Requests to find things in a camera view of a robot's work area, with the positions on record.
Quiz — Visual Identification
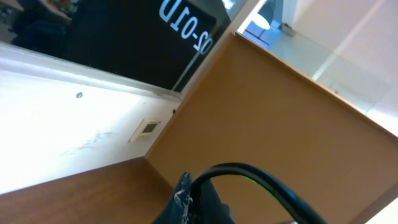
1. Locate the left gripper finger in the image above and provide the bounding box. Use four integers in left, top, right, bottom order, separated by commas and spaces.
152, 172, 192, 224

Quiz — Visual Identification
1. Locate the orange wooden side partition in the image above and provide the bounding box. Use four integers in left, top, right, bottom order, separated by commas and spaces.
146, 35, 397, 223

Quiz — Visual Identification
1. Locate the black sign with letters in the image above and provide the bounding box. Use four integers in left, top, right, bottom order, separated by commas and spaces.
62, 0, 216, 90

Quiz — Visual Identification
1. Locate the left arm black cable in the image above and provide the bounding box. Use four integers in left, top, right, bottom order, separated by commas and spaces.
190, 162, 327, 224

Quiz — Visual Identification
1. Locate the white wall thermostat panel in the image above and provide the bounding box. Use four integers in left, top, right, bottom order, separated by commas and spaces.
129, 119, 161, 142

